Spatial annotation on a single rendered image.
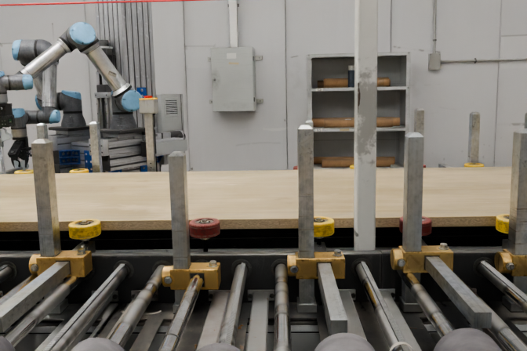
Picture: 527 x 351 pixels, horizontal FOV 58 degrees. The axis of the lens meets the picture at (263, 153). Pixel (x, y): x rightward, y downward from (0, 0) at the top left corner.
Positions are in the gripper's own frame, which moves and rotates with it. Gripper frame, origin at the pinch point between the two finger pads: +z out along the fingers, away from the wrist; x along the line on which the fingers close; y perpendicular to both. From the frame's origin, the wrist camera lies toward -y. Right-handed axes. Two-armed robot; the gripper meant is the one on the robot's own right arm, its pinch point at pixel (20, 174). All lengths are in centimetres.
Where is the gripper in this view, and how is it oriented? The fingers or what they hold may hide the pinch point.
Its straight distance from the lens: 288.8
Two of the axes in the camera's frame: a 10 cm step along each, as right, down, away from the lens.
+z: 0.2, 9.9, 1.5
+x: -10.0, 0.1, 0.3
